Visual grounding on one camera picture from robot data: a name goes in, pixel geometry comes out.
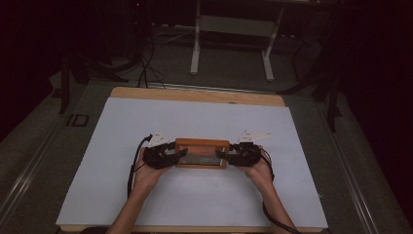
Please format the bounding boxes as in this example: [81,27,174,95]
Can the white metal stand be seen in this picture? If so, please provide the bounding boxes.
[189,0,287,83]

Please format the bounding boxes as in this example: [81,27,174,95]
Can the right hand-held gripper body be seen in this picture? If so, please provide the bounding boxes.
[231,130,273,168]

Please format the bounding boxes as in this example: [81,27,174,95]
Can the person's right hand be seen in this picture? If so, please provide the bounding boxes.
[241,149,276,193]

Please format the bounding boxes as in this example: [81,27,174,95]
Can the person's left hand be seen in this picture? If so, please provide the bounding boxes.
[132,147,171,195]

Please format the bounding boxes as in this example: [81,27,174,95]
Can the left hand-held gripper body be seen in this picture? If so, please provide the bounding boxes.
[141,130,171,171]

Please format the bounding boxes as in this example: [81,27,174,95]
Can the black tripod stand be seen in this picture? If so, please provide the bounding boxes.
[278,28,347,134]
[56,52,131,115]

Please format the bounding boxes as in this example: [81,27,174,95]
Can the white paper sheet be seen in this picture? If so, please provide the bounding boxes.
[56,97,329,229]

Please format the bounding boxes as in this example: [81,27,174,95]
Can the black floor cables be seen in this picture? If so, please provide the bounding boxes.
[137,25,197,90]

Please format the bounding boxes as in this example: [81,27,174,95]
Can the wooden table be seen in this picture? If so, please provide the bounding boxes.
[59,86,326,234]

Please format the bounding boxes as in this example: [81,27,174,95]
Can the orange wooden box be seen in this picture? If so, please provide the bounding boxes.
[174,137,232,171]

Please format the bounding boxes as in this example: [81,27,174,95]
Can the metal floor rail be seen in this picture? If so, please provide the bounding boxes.
[314,102,382,234]
[0,106,69,225]

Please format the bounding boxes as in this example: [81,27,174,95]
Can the black square floor bracket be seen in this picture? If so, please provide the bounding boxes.
[65,113,91,128]

